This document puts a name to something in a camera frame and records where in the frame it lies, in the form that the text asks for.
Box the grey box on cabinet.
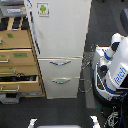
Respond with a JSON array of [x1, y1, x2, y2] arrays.
[[0, 6, 26, 17]]

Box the coiled cable on floor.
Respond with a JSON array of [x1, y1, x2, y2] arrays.
[[79, 51, 95, 94]]

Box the fridge drawer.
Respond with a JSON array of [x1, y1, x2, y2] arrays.
[[38, 58, 82, 79], [43, 78, 79, 99]]

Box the white refrigerator body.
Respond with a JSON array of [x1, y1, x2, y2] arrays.
[[24, 0, 92, 99]]

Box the upper fridge drawer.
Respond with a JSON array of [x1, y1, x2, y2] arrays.
[[38, 58, 82, 79]]

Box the lower fridge drawer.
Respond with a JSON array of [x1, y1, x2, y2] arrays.
[[43, 78, 79, 99]]

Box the white fridge door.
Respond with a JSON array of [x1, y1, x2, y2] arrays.
[[24, 0, 92, 58]]

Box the green android sticker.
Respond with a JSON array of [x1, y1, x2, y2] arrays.
[[37, 3, 49, 17]]

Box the wooden drawer cabinet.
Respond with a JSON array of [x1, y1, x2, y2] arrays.
[[0, 17, 45, 97]]

